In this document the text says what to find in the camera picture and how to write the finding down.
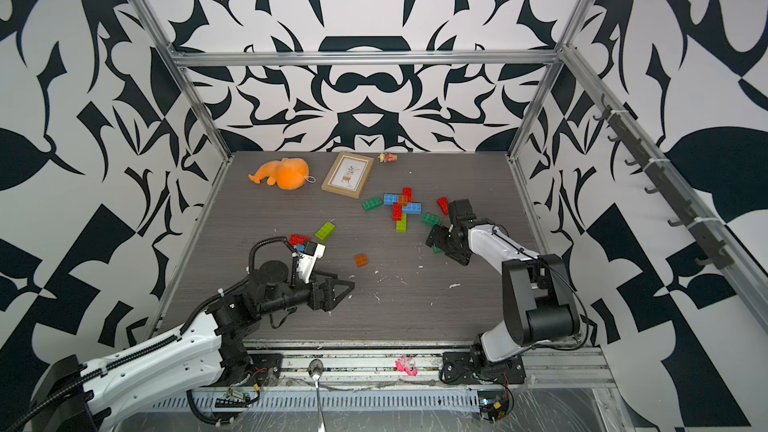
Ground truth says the blue lego brick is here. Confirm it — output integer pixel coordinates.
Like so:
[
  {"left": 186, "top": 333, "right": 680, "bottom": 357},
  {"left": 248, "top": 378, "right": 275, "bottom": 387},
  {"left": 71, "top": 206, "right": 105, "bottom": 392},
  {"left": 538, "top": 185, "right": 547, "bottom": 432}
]
[
  {"left": 383, "top": 193, "right": 400, "bottom": 206},
  {"left": 401, "top": 203, "right": 422, "bottom": 214}
]

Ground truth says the lime lego brick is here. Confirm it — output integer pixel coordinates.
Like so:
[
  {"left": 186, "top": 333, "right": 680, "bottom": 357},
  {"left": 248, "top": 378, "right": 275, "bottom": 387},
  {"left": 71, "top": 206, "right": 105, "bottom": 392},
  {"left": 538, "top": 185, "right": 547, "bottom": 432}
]
[
  {"left": 395, "top": 214, "right": 407, "bottom": 233},
  {"left": 315, "top": 221, "right": 335, "bottom": 242}
]

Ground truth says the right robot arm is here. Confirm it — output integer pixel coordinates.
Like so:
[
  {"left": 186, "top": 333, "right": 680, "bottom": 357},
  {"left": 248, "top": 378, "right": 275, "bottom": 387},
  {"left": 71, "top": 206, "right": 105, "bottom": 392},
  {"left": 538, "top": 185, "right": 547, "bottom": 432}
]
[{"left": 426, "top": 199, "right": 589, "bottom": 367}]

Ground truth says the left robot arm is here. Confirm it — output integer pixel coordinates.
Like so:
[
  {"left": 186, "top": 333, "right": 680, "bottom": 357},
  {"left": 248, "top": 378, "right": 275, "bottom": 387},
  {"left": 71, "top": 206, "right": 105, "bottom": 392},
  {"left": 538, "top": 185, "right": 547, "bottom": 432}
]
[{"left": 9, "top": 236, "right": 355, "bottom": 431}]

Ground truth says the green lego brick right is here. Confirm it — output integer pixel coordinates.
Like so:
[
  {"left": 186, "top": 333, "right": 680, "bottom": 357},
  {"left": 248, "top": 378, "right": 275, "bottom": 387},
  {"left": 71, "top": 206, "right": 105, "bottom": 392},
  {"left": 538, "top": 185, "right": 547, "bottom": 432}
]
[{"left": 421, "top": 212, "right": 442, "bottom": 227}]

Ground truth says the dark green lego brick centre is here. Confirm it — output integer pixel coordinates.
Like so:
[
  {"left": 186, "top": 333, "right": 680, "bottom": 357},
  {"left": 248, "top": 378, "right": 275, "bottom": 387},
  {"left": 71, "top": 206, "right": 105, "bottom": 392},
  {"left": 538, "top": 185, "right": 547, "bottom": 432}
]
[{"left": 361, "top": 197, "right": 383, "bottom": 212}]

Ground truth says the metal spoon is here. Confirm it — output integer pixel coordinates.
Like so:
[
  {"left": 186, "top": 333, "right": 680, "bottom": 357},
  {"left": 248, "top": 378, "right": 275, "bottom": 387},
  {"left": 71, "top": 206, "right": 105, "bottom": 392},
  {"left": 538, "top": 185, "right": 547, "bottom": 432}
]
[{"left": 307, "top": 358, "right": 326, "bottom": 432}]

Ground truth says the small toy figure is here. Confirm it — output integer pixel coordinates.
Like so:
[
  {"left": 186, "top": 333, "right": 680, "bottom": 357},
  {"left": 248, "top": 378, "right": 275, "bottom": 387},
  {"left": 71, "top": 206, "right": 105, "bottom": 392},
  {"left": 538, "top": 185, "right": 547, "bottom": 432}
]
[{"left": 378, "top": 153, "right": 398, "bottom": 163}]

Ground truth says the orange plush toy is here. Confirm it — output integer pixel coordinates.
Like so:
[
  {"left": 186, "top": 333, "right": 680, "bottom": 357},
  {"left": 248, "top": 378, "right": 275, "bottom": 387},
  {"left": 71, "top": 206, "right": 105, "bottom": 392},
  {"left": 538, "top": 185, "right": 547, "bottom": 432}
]
[{"left": 248, "top": 158, "right": 313, "bottom": 191}]

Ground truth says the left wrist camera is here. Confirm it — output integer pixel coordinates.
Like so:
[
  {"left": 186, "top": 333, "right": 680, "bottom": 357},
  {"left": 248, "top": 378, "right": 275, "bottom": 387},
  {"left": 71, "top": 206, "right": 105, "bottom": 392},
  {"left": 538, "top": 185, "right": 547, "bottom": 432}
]
[{"left": 295, "top": 241, "right": 326, "bottom": 284}]

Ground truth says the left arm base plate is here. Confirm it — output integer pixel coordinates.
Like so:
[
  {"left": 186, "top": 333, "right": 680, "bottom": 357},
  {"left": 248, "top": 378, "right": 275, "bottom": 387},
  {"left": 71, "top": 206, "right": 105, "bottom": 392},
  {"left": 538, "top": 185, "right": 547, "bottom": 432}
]
[{"left": 230, "top": 352, "right": 284, "bottom": 387}]

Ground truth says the pink toy on rail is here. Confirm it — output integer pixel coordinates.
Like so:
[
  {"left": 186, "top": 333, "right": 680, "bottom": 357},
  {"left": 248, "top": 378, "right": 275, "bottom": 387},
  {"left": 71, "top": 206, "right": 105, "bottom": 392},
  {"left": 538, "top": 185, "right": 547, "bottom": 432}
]
[{"left": 395, "top": 356, "right": 418, "bottom": 377}]

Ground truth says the wooden picture frame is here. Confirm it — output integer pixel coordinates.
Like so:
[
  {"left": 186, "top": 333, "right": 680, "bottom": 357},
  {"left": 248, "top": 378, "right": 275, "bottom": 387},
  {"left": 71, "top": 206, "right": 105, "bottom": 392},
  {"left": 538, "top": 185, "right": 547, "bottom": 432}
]
[{"left": 321, "top": 152, "right": 374, "bottom": 199}]

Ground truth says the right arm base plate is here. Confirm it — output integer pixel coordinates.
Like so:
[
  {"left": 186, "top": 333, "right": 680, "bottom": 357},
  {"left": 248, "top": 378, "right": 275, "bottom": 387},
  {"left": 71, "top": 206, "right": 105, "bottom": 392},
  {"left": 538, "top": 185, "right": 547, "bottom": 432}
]
[{"left": 439, "top": 352, "right": 526, "bottom": 385}]

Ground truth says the wall hook rack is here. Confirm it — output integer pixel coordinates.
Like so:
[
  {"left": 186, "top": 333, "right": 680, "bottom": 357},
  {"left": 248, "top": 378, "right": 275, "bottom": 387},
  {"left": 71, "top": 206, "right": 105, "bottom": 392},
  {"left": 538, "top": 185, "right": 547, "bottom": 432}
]
[{"left": 595, "top": 104, "right": 734, "bottom": 270}]

